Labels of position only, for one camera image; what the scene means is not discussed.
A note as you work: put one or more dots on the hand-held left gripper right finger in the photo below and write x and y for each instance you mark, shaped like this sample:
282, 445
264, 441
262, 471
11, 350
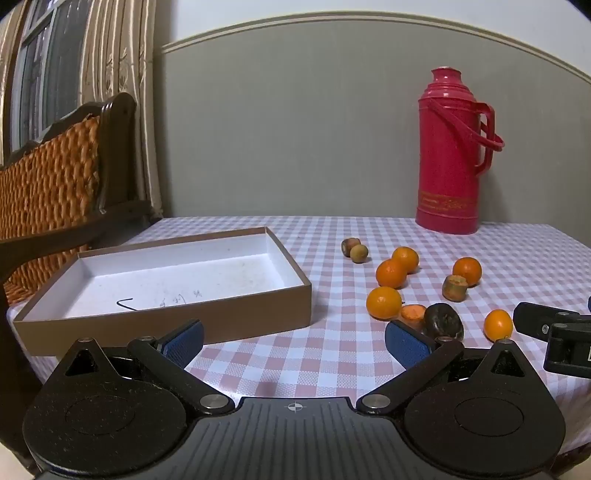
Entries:
406, 344

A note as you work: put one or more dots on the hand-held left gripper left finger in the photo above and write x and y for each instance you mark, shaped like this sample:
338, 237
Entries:
184, 342

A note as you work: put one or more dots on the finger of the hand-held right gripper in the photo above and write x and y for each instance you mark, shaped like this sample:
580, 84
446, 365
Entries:
535, 321
565, 350

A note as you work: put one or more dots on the orange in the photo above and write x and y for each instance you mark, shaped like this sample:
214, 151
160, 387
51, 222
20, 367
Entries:
467, 270
383, 302
391, 273
498, 324
408, 256

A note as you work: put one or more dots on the dark rotten fruit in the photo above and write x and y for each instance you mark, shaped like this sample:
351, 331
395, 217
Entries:
443, 319

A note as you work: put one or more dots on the brown cardboard box white inside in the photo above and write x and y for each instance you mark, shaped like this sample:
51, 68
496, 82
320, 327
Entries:
184, 277

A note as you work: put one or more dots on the brown fruit with cut top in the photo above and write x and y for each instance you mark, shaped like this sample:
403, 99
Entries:
455, 288

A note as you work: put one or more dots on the small round tan longan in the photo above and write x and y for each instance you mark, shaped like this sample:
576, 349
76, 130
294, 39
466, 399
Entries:
359, 253

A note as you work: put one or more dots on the small dark brown fruit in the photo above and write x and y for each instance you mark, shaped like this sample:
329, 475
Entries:
348, 245

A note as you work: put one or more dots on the pink checked tablecloth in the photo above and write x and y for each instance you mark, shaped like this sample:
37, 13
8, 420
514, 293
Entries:
323, 344

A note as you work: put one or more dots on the red thermos flask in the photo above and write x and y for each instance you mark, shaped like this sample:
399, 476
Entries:
450, 152

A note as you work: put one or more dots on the wooden chair with wicker back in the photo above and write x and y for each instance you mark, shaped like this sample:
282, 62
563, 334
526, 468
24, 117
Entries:
55, 184

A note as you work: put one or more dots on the wide beige striped curtain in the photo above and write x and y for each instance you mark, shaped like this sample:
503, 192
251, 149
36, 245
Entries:
124, 92

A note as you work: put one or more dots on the window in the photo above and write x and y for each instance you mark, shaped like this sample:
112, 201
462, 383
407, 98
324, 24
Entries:
51, 69

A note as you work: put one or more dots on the narrow beige striped curtain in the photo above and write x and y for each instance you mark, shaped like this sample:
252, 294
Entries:
10, 92

